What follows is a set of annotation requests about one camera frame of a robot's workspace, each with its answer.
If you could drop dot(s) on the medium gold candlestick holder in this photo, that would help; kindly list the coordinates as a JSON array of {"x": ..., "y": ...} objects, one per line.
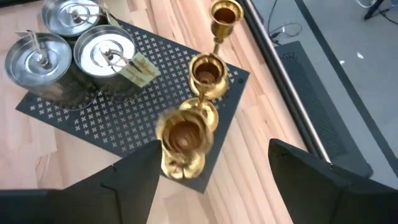
[{"x": 225, "y": 17}]

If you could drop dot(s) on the black aluminium table frame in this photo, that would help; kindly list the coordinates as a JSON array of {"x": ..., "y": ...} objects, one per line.
[{"x": 284, "y": 77}]

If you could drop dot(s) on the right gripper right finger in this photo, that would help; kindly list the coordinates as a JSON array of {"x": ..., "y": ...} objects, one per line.
[{"x": 326, "y": 199}]

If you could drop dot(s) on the black perforated metal shelf riser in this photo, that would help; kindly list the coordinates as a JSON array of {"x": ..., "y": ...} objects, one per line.
[{"x": 124, "y": 124}]

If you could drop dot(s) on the short gold candlestick holder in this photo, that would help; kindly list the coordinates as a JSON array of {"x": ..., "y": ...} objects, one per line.
[{"x": 206, "y": 74}]

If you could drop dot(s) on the black computer case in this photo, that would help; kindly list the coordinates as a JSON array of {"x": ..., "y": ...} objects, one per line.
[{"x": 304, "y": 93}]

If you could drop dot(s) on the silver lidded tin with twine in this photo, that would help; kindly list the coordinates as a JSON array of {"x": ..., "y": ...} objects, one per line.
[
  {"x": 93, "y": 59},
  {"x": 37, "y": 62},
  {"x": 68, "y": 18}
]

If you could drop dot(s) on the tall gold candlestick holder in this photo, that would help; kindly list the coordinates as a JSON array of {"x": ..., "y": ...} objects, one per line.
[{"x": 183, "y": 137}]

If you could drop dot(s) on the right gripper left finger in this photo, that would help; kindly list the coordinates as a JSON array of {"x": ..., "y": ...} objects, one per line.
[{"x": 93, "y": 202}]

